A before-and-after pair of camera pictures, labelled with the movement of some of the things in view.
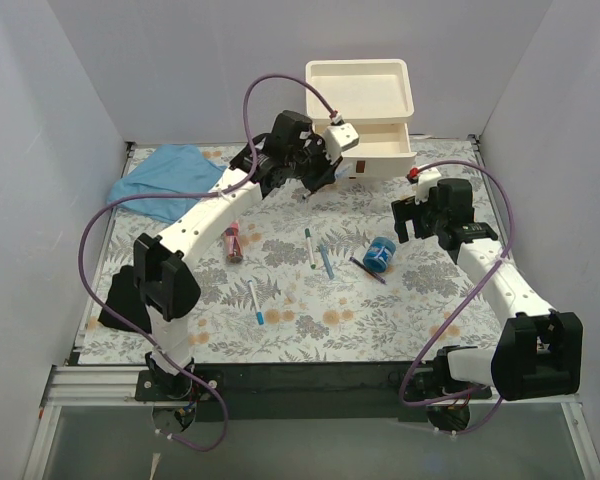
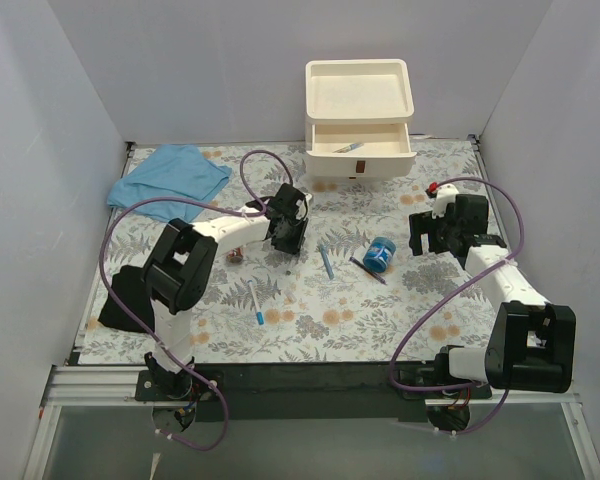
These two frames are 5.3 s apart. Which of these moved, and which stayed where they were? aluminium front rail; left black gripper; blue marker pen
Moved: left black gripper
Stayed: blue marker pen; aluminium front rail
